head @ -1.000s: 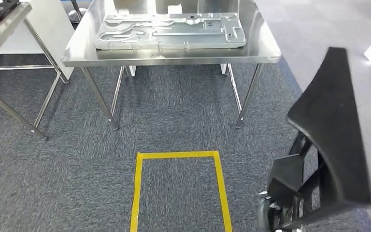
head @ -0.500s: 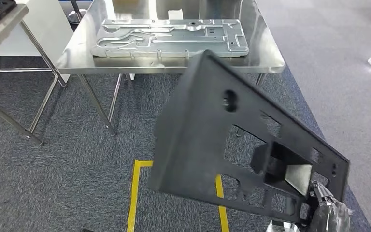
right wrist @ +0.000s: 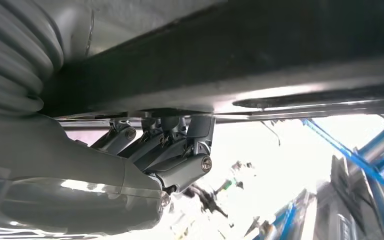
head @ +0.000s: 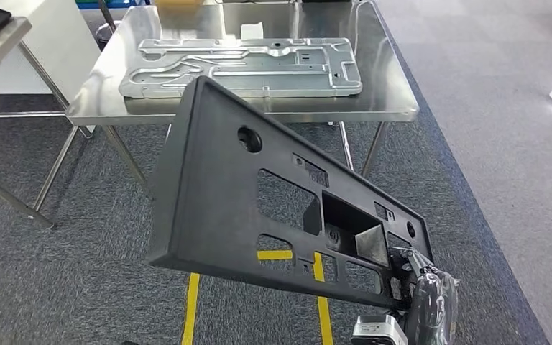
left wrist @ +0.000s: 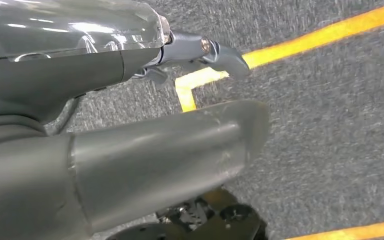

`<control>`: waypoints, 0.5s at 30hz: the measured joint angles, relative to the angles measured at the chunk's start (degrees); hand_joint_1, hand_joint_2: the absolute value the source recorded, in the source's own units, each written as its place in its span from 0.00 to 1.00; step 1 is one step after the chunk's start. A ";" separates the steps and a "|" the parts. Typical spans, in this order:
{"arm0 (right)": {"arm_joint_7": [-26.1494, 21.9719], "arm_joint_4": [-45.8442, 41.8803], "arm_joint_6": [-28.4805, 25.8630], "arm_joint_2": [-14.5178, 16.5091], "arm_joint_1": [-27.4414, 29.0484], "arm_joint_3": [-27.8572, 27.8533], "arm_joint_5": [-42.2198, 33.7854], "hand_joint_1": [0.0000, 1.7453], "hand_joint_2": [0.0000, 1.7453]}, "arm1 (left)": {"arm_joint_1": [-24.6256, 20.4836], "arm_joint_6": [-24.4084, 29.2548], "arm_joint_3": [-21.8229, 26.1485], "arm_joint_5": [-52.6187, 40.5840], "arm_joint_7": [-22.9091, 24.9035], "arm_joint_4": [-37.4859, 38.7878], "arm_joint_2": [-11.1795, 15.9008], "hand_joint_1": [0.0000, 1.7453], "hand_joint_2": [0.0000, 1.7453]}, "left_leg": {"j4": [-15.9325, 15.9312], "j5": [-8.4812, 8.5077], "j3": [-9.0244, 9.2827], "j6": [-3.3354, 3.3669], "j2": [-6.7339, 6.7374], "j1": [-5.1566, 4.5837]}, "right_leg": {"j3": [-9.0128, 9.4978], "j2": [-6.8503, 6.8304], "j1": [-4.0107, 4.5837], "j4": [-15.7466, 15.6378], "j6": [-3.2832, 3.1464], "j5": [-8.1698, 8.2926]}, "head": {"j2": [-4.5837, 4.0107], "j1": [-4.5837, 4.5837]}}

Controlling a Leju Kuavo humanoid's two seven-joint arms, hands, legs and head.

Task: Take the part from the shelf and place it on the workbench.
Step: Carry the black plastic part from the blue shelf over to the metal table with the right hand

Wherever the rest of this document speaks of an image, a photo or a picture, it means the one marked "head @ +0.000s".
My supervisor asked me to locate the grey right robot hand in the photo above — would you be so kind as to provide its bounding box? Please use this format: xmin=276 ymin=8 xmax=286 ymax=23
xmin=389 ymin=247 xmax=461 ymax=345

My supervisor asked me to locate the black plastic bracket part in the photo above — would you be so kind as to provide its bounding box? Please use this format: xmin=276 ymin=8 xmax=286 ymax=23
xmin=144 ymin=75 xmax=435 ymax=311

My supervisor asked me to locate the stainless steel workbench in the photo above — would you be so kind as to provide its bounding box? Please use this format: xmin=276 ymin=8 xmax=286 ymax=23
xmin=65 ymin=0 xmax=420 ymax=200

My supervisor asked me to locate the yellow floor tape square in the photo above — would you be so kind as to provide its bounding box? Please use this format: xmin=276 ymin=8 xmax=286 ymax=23
xmin=180 ymin=249 xmax=335 ymax=345

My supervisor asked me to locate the aluminium fixture plate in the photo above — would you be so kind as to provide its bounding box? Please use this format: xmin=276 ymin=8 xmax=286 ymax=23
xmin=117 ymin=37 xmax=364 ymax=100

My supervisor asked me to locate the white paper slip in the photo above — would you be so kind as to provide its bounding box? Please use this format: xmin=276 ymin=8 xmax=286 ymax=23
xmin=239 ymin=21 xmax=265 ymax=40

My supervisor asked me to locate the cardboard box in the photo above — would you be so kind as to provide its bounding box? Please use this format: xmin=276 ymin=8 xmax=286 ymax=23
xmin=153 ymin=0 xmax=206 ymax=9

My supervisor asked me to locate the stanchion with chrome base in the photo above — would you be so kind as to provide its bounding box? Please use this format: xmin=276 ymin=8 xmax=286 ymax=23
xmin=96 ymin=0 xmax=124 ymax=52

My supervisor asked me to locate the blue storage rack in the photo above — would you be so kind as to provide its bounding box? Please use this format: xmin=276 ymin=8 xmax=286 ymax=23
xmin=73 ymin=0 xmax=153 ymax=9

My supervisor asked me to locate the white cabinet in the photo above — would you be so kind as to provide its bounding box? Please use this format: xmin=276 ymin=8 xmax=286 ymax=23
xmin=0 ymin=0 xmax=102 ymax=113

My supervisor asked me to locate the small stainless steel table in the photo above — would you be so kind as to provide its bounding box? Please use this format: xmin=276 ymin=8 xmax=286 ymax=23
xmin=0 ymin=17 xmax=93 ymax=231

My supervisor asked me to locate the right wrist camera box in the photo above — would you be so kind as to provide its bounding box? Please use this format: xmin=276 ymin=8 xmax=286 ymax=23
xmin=350 ymin=313 xmax=409 ymax=345

